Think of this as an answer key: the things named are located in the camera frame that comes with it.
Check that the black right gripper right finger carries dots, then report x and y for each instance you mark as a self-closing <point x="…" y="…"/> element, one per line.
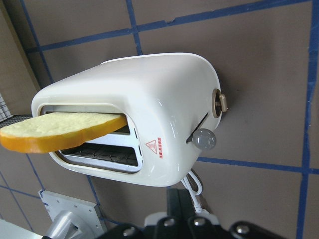
<point x="199" y="225"/>

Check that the toast bread slice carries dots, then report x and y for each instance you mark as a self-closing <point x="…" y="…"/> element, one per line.
<point x="59" y="130"/>

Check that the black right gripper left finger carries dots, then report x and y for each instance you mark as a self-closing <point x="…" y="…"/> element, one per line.
<point x="179" y="210"/>

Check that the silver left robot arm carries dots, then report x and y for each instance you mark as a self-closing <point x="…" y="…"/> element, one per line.
<point x="63" y="227"/>

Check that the white two-slot toaster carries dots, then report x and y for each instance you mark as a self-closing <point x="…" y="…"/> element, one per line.
<point x="172" y="103"/>

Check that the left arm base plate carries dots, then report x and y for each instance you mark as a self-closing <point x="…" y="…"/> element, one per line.
<point x="87" y="213"/>

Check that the checkered cloth wooden box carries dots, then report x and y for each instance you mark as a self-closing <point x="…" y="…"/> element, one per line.
<point x="6" y="118"/>

